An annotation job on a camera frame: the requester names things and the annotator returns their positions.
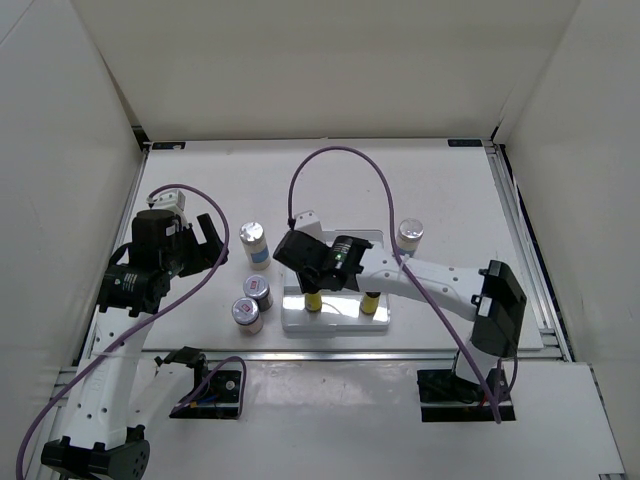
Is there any yellow cork-top bottle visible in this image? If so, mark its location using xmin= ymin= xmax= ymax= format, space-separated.
xmin=304 ymin=291 xmax=323 ymax=313
xmin=360 ymin=292 xmax=381 ymax=315

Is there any silver-lid shaker bottle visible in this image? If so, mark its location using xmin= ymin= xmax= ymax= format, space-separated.
xmin=239 ymin=221 xmax=271 ymax=271
xmin=396 ymin=218 xmax=424 ymax=257

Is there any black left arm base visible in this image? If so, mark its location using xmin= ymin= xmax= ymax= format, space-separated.
xmin=170 ymin=356 xmax=248 ymax=420

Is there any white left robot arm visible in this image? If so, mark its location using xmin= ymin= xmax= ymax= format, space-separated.
xmin=41 ymin=207 xmax=228 ymax=479

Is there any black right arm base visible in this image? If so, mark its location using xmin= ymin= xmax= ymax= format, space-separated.
xmin=417 ymin=368 xmax=516 ymax=423

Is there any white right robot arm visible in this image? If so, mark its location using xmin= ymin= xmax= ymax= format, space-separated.
xmin=273 ymin=230 xmax=527 ymax=400

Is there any rear white-lid spice jar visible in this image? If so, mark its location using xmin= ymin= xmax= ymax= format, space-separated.
xmin=243 ymin=275 xmax=273 ymax=312

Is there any white-lid spice jar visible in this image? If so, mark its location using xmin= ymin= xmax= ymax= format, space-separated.
xmin=231 ymin=297 xmax=263 ymax=335
xmin=243 ymin=275 xmax=273 ymax=312

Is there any white divided plastic tray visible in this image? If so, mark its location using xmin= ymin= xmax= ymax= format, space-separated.
xmin=281 ymin=230 xmax=390 ymax=337

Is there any front white-lid spice jar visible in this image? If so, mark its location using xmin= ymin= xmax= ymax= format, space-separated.
xmin=231 ymin=297 xmax=263 ymax=335

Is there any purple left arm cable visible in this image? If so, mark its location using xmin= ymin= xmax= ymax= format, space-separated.
xmin=14 ymin=183 xmax=247 ymax=479

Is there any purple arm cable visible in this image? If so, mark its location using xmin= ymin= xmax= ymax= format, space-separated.
xmin=14 ymin=183 xmax=247 ymax=479
xmin=286 ymin=145 xmax=519 ymax=425

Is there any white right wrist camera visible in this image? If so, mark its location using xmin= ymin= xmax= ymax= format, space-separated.
xmin=293 ymin=210 xmax=323 ymax=239

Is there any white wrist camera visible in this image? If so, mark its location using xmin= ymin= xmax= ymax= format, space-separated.
xmin=293 ymin=210 xmax=323 ymax=239
xmin=146 ymin=188 xmax=188 ymax=224

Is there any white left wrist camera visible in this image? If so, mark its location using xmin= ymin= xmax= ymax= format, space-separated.
xmin=146 ymin=188 xmax=188 ymax=224

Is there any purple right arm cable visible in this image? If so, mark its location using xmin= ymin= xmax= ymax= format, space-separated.
xmin=286 ymin=145 xmax=519 ymax=425

